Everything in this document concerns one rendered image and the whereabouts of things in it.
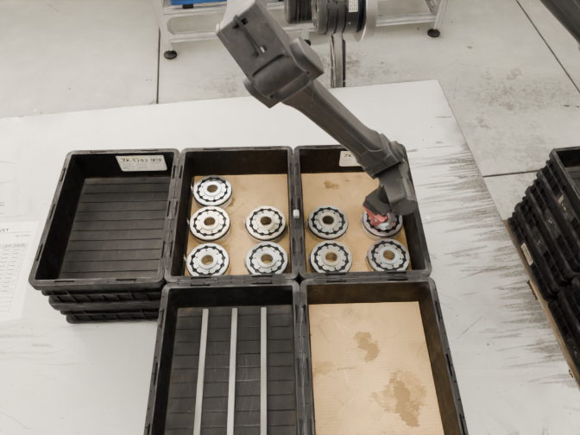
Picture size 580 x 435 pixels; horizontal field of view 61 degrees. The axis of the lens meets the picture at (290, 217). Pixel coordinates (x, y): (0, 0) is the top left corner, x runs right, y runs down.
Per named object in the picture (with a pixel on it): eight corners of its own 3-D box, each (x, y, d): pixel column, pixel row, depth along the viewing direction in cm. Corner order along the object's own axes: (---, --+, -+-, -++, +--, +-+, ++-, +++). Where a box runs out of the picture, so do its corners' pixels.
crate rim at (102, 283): (70, 155, 131) (67, 149, 129) (182, 154, 132) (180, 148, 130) (30, 291, 109) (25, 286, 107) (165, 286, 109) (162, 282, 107)
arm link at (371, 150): (294, 27, 72) (239, 67, 77) (303, 55, 70) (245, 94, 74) (401, 140, 106) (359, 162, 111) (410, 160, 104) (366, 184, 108)
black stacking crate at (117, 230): (83, 179, 139) (68, 152, 130) (187, 176, 140) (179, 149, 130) (48, 307, 117) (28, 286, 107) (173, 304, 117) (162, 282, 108)
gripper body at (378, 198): (412, 196, 119) (418, 177, 113) (382, 218, 115) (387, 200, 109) (392, 180, 122) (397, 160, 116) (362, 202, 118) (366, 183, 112)
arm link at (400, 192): (393, 136, 103) (357, 155, 106) (407, 178, 96) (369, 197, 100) (415, 163, 111) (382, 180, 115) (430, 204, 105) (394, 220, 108)
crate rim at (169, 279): (182, 154, 132) (180, 148, 130) (293, 151, 132) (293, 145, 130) (165, 286, 109) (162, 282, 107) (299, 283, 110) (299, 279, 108)
